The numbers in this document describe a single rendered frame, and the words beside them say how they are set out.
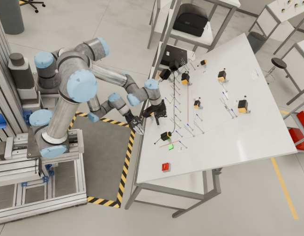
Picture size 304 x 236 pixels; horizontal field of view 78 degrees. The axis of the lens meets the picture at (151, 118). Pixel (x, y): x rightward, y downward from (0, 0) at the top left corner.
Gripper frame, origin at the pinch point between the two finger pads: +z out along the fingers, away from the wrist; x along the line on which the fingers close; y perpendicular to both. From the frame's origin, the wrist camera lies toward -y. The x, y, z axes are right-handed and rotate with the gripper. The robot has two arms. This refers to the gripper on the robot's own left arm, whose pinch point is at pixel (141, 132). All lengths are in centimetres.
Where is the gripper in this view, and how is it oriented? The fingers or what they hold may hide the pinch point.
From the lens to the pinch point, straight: 138.2
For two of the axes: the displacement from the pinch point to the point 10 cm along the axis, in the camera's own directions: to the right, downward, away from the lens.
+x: 6.9, -6.5, 3.1
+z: 5.8, 7.6, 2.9
